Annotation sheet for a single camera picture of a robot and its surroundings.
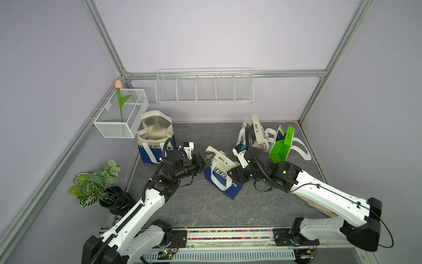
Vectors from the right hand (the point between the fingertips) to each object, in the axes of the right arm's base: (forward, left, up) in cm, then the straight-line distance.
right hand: (233, 167), depth 72 cm
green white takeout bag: (+10, -24, +4) cm, 26 cm away
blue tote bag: (+15, -14, +3) cm, 21 cm away
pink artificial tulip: (+33, +56, +11) cm, 66 cm away
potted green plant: (-7, +57, -2) cm, 58 cm away
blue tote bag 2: (+1, +8, -7) cm, 11 cm away
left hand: (+3, +8, +4) cm, 10 cm away
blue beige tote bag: (+27, +42, -5) cm, 50 cm away
